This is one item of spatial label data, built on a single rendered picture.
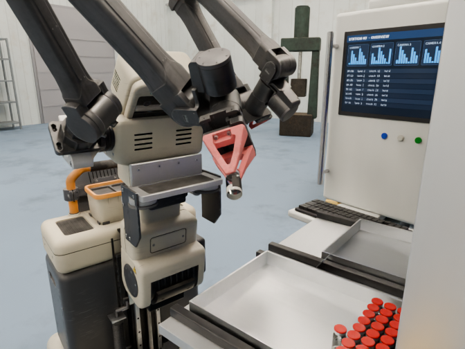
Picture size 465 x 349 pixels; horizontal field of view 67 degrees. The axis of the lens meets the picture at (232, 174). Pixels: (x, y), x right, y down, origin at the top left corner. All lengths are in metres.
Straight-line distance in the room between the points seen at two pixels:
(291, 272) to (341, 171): 0.75
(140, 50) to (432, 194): 0.48
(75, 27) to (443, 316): 11.55
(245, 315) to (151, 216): 0.48
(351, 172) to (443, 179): 1.17
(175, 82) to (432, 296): 0.48
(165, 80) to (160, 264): 0.61
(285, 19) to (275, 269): 10.31
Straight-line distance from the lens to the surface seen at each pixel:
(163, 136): 1.00
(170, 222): 1.10
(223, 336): 0.66
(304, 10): 8.00
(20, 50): 10.98
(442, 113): 0.34
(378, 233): 1.12
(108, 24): 0.64
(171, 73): 0.64
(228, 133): 0.53
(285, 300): 0.78
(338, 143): 1.52
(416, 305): 0.40
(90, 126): 0.80
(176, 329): 0.71
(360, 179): 1.49
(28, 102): 10.98
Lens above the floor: 1.33
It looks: 16 degrees down
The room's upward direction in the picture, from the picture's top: straight up
